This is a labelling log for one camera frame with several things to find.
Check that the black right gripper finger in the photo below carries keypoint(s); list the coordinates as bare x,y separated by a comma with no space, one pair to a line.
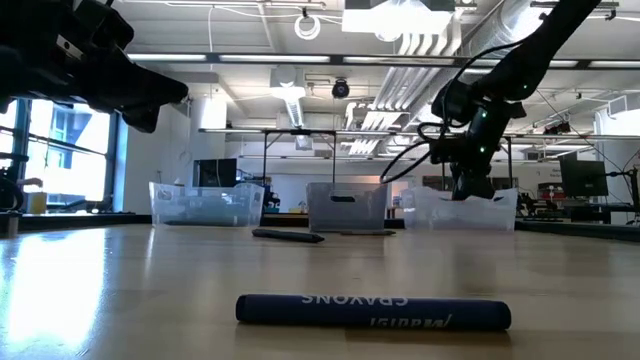
484,186
464,186

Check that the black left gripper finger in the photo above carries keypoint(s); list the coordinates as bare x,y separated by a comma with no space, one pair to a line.
155,90

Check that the blue Madisi crayon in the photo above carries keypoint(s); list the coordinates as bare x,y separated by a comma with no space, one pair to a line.
372,311

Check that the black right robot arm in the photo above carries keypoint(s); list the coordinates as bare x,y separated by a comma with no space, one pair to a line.
520,65

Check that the clear plastic bin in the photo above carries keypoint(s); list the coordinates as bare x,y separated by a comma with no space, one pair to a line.
435,215
205,205

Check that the black computer monitor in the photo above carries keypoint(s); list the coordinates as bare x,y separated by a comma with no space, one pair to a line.
582,177

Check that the large black display screen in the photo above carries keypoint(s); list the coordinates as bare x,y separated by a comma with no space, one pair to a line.
215,172

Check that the grey translucent plastic bin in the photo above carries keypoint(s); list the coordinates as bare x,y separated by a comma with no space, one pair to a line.
345,215

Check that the person's hand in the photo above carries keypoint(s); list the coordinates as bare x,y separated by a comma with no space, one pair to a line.
30,181

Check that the yellow cylindrical container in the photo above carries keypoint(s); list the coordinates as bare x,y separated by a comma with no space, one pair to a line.
37,202

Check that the silver ribbed air duct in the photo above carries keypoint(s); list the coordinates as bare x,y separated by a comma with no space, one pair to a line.
490,25

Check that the black ceiling dome camera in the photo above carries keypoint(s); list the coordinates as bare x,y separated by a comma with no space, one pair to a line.
341,89

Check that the overhead frame bar with lights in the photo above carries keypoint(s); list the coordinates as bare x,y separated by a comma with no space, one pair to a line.
337,59

